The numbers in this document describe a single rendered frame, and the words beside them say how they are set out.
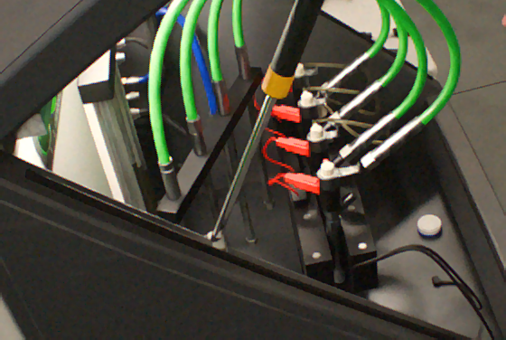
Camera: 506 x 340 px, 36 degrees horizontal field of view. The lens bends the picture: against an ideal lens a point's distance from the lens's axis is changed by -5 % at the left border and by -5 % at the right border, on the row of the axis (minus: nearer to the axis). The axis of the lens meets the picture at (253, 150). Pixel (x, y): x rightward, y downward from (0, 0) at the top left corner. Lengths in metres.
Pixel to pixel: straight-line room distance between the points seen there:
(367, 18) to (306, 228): 0.57
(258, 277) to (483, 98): 2.41
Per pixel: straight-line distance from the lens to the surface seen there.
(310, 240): 1.13
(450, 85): 1.01
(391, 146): 1.04
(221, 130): 1.14
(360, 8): 1.62
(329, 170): 1.05
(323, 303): 0.71
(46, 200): 0.60
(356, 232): 1.13
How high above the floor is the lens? 1.78
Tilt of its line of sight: 39 degrees down
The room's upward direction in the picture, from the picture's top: 11 degrees counter-clockwise
